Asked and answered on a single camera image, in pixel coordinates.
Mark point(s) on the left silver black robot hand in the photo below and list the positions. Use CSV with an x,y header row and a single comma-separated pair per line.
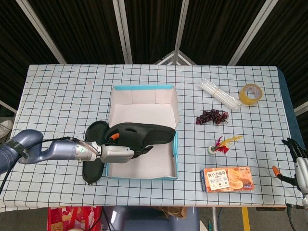
x,y
115,154

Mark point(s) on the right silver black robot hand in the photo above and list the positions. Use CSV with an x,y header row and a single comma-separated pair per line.
x,y
303,170

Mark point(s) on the black rubber slipper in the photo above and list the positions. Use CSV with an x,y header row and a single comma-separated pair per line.
x,y
92,168
156,136

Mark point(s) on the light blue cardboard shoe box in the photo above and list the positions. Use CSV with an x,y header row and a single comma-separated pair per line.
x,y
144,113

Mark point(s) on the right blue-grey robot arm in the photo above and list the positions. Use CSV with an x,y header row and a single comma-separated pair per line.
x,y
305,198

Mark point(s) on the orange snack package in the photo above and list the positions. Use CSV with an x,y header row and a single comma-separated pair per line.
x,y
228,179

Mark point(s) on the red printed shopping bag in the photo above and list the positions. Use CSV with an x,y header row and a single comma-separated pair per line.
x,y
72,216

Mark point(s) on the light blue checkered tablecloth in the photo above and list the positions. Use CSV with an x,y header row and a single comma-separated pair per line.
x,y
60,96

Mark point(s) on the colourful feather shuttlecock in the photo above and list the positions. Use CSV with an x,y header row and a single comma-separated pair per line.
x,y
213,149

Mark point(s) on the yellow packing tape roll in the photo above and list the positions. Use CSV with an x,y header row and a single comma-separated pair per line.
x,y
243,97

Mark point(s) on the grey metal table leg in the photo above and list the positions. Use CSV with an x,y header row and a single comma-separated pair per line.
x,y
214,219

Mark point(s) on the purple artificial grape bunch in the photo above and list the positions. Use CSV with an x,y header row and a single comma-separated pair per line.
x,y
211,116

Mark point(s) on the white metal partition foot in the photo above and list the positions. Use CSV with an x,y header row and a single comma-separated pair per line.
x,y
175,59

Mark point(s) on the bundle of clear plastic tubes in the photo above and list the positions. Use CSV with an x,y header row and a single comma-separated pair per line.
x,y
219,93

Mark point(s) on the dark folding partition screen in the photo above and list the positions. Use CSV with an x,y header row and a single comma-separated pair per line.
x,y
84,29

